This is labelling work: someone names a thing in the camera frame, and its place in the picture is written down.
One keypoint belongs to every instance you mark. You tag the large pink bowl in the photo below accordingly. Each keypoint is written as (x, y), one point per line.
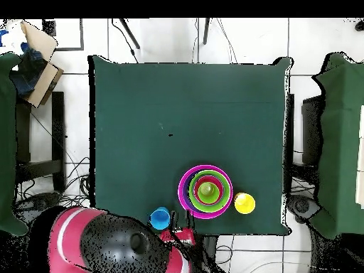
(180, 190)

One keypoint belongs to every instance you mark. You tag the purple bowl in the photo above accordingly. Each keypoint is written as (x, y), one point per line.
(184, 187)

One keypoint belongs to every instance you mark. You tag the green cup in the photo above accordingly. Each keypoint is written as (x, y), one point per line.
(208, 191)

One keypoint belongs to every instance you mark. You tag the small pink bowl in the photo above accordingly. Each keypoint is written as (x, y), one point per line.
(199, 179)

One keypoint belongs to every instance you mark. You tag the green bowl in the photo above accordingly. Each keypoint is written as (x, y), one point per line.
(226, 196)

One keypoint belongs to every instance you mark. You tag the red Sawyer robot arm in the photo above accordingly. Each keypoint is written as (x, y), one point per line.
(71, 241)

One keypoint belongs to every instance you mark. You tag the blue cup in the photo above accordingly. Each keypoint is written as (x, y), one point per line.
(159, 218)

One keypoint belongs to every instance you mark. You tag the yellow cup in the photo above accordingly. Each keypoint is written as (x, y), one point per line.
(245, 204)

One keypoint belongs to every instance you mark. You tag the dark green tablecloth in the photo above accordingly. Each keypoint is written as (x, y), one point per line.
(184, 85)

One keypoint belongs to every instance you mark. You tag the green cloth side table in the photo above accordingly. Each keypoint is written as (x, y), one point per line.
(341, 142)
(7, 142)

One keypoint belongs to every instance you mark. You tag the black tripod leg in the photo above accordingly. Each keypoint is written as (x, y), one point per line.
(129, 33)
(206, 31)

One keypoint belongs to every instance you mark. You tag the dark blue bag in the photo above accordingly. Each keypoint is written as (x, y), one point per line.
(28, 74)

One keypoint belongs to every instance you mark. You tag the cardboard box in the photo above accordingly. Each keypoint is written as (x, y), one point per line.
(39, 39)

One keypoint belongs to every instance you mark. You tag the grey pedestal foot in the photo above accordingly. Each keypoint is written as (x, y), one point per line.
(303, 206)
(39, 200)

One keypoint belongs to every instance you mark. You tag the black chair frame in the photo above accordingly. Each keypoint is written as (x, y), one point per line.
(58, 128)
(290, 128)

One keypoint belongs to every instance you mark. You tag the black square frame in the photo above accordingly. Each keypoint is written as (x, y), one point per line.
(82, 34)

